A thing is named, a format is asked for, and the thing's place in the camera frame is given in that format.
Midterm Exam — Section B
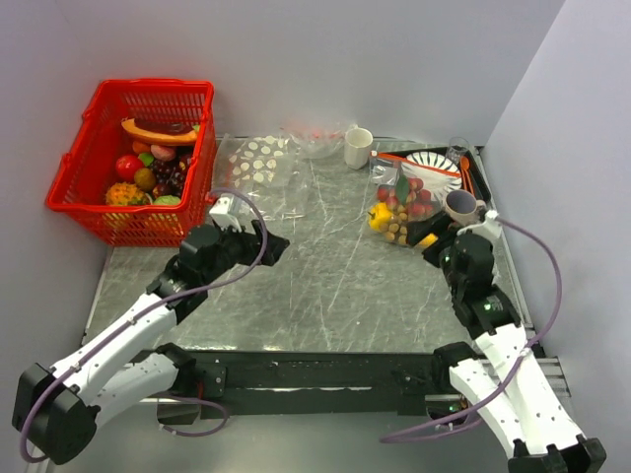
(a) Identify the clear drinking glass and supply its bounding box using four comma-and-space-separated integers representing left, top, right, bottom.
446, 137, 469, 165

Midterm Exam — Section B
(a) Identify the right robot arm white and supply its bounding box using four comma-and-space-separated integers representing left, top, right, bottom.
408, 211, 606, 472

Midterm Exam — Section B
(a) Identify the pink peach toy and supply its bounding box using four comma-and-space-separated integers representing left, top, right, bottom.
150, 145, 176, 162

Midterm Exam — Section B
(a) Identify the orange mango toy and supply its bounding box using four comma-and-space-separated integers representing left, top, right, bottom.
418, 234, 438, 248

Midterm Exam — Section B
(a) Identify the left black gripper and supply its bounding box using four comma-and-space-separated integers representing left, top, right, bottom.
201, 219, 288, 285

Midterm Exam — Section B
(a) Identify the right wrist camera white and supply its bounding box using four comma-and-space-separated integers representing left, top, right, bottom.
457, 210, 502, 241

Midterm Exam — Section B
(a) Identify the red apple toy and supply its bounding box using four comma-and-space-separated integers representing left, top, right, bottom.
114, 155, 145, 182

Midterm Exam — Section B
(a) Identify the brown longan bunch toy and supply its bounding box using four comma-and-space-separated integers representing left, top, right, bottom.
384, 205, 408, 245

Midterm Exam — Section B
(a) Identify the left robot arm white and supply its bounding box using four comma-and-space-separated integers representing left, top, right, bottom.
12, 221, 290, 465

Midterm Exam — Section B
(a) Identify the crumpled clear plastic bag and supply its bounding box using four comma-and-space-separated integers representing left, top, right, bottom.
280, 121, 357, 160

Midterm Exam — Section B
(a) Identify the spiky yellow fruit toy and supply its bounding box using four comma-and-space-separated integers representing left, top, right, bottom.
105, 182, 150, 206

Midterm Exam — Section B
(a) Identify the clear zip bag orange zipper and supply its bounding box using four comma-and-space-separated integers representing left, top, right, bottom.
367, 149, 462, 245

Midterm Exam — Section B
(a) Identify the cream ceramic mug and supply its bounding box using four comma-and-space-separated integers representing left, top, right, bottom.
343, 127, 374, 170

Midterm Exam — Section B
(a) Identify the black serving tray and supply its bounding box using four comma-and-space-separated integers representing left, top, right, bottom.
369, 147, 491, 203

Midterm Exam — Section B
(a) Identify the dark grape bunch toy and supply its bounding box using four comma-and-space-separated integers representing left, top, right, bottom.
149, 157, 190, 198

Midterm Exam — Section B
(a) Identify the red plastic basket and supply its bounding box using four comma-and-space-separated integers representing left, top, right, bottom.
46, 78, 217, 246

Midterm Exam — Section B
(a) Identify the red lychee bunch toy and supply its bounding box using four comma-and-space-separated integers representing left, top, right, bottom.
376, 178, 438, 221

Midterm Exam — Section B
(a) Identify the brown kiwi toy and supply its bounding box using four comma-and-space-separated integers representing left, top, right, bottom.
133, 168, 157, 193

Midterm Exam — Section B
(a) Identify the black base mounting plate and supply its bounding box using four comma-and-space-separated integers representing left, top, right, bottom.
158, 343, 465, 417

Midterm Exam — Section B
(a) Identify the green fruit toy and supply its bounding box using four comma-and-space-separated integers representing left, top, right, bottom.
153, 195, 181, 206

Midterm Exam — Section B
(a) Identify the aluminium rail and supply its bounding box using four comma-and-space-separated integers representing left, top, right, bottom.
29, 357, 572, 464

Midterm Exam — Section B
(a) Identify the orange plastic spoon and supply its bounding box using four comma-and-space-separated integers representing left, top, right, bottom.
459, 155, 475, 195

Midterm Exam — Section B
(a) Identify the green leaf toy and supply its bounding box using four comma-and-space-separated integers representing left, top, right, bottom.
138, 152, 155, 167

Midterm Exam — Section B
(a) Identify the yellow bell pepper toy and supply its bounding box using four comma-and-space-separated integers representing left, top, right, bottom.
367, 202, 393, 233

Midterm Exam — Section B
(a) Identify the polka dot zip bag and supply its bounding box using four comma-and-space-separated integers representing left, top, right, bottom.
211, 134, 298, 190

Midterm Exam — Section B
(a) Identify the beige mug purple inside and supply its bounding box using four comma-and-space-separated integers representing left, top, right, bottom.
443, 189, 486, 227

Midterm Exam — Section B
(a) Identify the striped white plate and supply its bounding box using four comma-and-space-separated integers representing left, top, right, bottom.
401, 151, 462, 200

